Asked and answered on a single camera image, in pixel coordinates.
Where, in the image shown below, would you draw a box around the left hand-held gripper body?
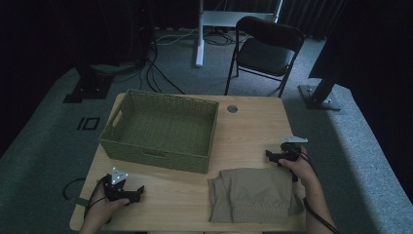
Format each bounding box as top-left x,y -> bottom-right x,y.
102,167 -> 134,204

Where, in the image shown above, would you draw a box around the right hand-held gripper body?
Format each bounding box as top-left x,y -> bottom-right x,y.
276,135 -> 309,163

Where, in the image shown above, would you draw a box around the khaki pants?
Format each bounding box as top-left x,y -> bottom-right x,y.
207,167 -> 306,225

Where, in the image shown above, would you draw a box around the green woven basket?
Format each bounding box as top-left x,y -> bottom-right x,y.
98,89 -> 220,175

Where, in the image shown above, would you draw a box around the person's right hand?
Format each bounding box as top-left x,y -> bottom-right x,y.
279,145 -> 320,189

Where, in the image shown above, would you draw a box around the person's left hand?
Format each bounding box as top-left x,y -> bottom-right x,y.
86,186 -> 131,223

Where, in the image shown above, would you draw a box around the black stand with bolted base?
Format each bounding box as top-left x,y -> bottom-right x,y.
297,72 -> 343,112

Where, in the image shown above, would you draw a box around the black folding chair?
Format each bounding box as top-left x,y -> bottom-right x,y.
224,15 -> 306,98

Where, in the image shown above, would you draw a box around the black stand with square base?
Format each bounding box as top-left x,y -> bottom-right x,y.
62,62 -> 115,104

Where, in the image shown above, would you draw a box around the dark curtain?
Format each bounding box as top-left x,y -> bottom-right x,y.
279,0 -> 347,40

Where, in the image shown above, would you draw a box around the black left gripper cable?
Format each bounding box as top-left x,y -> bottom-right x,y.
83,176 -> 108,220

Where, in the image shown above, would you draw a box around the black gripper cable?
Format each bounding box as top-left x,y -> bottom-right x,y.
291,146 -> 341,234
83,176 -> 108,220

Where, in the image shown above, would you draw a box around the black cable loop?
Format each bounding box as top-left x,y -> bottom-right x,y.
61,177 -> 87,202

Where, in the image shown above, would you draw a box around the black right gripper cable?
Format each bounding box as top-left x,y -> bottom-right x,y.
291,146 -> 341,234

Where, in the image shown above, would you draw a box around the black floor cables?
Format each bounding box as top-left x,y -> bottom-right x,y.
138,42 -> 187,96

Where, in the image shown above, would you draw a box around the white desk frame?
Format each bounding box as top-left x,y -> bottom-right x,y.
194,0 -> 284,68

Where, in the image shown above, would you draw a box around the white floor cable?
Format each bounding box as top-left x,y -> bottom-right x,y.
155,27 -> 200,47

